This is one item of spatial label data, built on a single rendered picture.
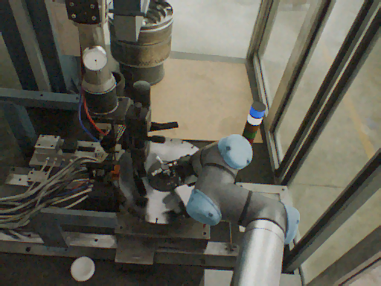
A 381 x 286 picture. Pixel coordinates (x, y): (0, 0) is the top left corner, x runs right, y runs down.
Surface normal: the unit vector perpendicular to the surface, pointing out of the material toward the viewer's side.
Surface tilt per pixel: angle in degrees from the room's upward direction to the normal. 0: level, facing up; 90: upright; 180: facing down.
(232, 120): 0
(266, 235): 17
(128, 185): 0
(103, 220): 90
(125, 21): 90
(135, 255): 0
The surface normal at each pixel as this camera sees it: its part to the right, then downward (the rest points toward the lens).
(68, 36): -0.03, 0.75
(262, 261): 0.12, -0.84
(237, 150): 0.48, -0.27
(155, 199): 0.10, -0.66
